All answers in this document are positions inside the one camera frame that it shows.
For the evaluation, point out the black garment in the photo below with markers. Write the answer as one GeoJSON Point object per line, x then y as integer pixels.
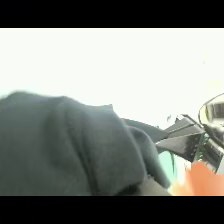
{"type": "Point", "coordinates": [56, 143]}

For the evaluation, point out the orange garment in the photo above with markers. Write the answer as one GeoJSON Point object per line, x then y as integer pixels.
{"type": "Point", "coordinates": [203, 181]}

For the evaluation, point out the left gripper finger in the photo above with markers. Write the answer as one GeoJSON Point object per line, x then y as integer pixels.
{"type": "Point", "coordinates": [183, 145]}
{"type": "Point", "coordinates": [185, 126]}

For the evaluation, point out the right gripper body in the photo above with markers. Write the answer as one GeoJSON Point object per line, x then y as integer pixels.
{"type": "Point", "coordinates": [213, 151]}

